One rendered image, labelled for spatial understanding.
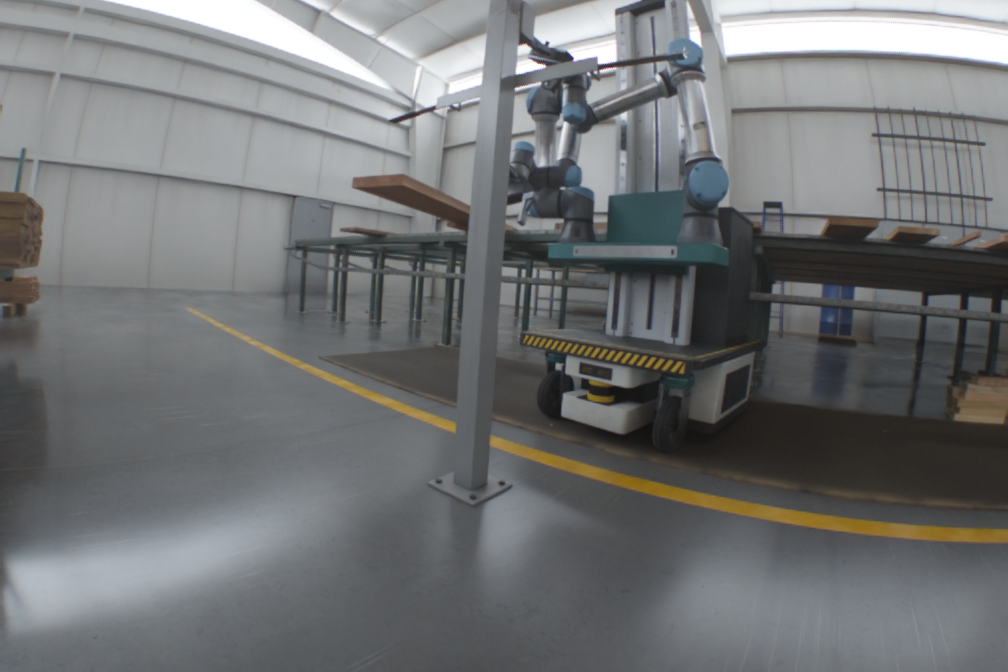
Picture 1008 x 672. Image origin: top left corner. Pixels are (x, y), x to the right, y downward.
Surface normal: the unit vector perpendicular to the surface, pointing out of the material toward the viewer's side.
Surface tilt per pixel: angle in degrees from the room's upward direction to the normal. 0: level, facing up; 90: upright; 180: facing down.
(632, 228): 90
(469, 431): 90
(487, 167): 90
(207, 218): 88
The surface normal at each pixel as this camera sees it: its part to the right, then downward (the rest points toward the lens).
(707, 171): -0.29, 0.14
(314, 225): 0.80, 0.07
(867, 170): -0.59, -0.02
